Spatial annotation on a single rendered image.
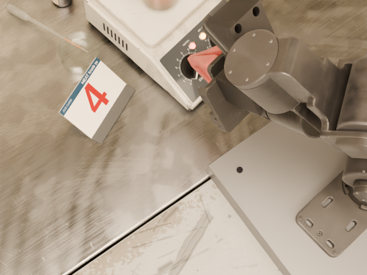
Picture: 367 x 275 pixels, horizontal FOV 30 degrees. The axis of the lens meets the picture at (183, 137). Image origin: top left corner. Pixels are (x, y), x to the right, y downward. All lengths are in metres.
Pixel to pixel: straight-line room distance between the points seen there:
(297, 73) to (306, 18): 0.42
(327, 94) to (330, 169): 0.27
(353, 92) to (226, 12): 0.14
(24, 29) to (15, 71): 0.06
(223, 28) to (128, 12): 0.27
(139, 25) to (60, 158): 0.20
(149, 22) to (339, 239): 0.36
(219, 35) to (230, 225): 0.31
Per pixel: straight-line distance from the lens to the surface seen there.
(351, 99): 0.62
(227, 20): 0.64
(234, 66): 0.61
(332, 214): 0.87
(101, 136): 0.91
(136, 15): 0.88
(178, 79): 0.89
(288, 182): 0.88
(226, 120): 0.73
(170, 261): 0.87
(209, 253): 0.88
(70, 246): 0.88
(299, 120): 0.65
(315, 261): 0.86
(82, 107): 0.90
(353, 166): 0.75
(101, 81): 0.91
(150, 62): 0.89
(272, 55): 0.59
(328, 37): 1.00
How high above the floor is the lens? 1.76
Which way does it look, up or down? 71 degrees down
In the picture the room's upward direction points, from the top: 11 degrees clockwise
